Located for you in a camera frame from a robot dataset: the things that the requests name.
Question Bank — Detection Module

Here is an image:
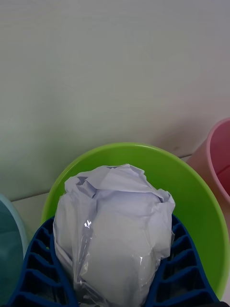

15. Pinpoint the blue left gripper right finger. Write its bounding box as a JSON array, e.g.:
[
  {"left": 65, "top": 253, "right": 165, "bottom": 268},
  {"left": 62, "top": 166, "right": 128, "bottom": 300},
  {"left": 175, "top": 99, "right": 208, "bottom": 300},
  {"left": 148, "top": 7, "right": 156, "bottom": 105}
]
[{"left": 145, "top": 213, "right": 220, "bottom": 307}]

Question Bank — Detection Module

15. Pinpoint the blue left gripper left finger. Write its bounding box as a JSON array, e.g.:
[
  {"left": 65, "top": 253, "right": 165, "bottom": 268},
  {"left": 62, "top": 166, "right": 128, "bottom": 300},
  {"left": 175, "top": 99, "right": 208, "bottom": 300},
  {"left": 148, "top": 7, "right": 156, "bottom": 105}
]
[{"left": 6, "top": 215, "right": 80, "bottom": 307}]

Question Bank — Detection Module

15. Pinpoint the white paper ball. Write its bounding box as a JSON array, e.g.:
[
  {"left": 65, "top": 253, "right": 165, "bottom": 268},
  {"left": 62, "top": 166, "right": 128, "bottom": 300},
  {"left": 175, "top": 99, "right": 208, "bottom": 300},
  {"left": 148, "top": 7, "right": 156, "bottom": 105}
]
[{"left": 53, "top": 164, "right": 176, "bottom": 307}]

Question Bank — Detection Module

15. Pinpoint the pale blue plastic bin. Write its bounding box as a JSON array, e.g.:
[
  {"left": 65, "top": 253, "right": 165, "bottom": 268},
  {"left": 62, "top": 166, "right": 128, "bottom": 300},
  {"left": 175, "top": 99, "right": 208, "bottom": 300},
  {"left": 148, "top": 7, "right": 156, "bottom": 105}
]
[{"left": 0, "top": 193, "right": 29, "bottom": 307}]

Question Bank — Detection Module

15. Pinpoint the green plastic bin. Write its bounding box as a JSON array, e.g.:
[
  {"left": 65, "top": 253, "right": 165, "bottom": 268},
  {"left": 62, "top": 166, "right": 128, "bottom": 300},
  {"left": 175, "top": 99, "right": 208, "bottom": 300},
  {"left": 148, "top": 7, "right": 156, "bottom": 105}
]
[{"left": 41, "top": 142, "right": 230, "bottom": 300}]

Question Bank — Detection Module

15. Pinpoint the pink plastic bin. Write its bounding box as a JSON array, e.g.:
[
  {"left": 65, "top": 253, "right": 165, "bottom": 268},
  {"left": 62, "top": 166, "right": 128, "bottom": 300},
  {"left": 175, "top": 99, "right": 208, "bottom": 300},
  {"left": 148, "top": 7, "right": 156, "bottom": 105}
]
[{"left": 186, "top": 117, "right": 230, "bottom": 240}]

